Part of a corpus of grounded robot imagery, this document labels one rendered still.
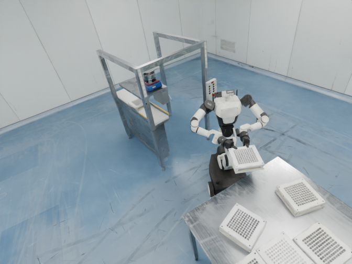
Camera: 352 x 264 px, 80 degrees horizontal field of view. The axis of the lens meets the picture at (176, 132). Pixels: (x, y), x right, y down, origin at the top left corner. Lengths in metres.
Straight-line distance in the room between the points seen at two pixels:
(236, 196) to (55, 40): 4.86
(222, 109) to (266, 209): 1.02
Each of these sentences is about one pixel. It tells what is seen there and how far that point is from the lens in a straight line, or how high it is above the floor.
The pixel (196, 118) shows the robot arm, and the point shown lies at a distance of 2.17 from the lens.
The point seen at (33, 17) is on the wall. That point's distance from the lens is 5.51.
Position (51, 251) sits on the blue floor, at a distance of 3.23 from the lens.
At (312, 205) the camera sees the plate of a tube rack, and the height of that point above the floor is 0.93.
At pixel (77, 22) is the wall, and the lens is 5.61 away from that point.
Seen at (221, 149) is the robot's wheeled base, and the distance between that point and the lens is 3.00.
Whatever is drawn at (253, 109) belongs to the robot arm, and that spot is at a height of 1.15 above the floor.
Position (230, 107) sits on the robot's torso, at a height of 1.21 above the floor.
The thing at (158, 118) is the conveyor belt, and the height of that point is 0.83.
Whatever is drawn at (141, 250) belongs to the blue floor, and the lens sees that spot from 2.74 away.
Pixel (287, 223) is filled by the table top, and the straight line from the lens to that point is 1.87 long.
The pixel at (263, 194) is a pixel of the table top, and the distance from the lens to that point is 1.97.
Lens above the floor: 2.45
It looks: 39 degrees down
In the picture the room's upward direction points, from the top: 10 degrees counter-clockwise
